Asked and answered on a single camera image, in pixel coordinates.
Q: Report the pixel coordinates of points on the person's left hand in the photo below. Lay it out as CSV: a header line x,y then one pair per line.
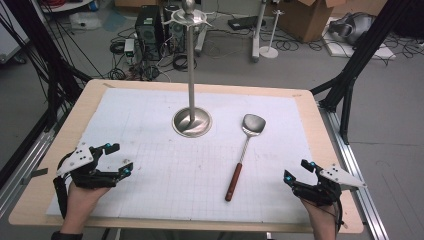
x,y
78,200

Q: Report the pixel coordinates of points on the person's right hand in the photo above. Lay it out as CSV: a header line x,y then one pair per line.
x,y
321,213

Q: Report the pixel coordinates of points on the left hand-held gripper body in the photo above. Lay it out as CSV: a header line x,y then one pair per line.
x,y
75,160

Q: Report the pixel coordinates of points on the metal utensil rack stand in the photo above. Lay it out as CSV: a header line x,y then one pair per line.
x,y
191,123

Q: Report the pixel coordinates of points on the clear plastic bag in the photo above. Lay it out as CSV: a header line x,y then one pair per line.
x,y
85,20

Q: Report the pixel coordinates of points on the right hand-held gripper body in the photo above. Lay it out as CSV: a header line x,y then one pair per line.
x,y
328,190

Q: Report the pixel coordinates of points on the white power adapter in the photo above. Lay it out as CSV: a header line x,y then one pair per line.
x,y
129,46

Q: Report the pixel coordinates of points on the black computer tower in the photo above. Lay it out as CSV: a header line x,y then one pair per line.
x,y
148,31

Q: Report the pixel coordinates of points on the grey headset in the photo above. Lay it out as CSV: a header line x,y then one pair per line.
x,y
353,28

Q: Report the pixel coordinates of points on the aluminium rail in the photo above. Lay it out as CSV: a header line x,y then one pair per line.
x,y
23,166
356,173

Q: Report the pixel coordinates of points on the black metal frame strut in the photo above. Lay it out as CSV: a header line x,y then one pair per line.
x,y
360,56
50,66

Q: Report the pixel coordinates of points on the grey stand leg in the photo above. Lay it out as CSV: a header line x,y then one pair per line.
x,y
257,33

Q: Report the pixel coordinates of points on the flat black box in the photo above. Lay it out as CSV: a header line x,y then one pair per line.
x,y
245,22

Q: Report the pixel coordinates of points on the white gridded mat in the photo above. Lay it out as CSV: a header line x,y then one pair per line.
x,y
166,173

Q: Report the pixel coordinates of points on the round white table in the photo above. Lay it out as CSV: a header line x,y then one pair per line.
x,y
66,6

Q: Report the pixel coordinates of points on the cardboard box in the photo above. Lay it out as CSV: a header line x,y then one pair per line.
x,y
306,20

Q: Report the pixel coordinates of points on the thin white stand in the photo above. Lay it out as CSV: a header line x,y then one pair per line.
x,y
271,40

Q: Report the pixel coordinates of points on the white board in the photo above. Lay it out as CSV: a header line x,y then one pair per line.
x,y
363,52

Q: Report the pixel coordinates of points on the grey tape strip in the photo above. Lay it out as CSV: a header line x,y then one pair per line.
x,y
35,175

